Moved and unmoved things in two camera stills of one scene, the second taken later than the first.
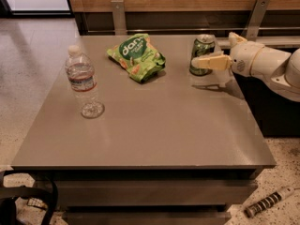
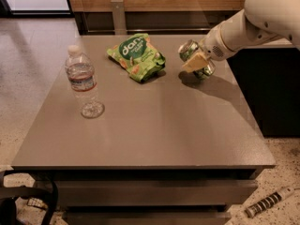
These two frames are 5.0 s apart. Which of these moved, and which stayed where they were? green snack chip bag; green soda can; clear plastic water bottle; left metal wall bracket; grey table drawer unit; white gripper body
Moved: white gripper body; green soda can
Stayed: green snack chip bag; grey table drawer unit; clear plastic water bottle; left metal wall bracket
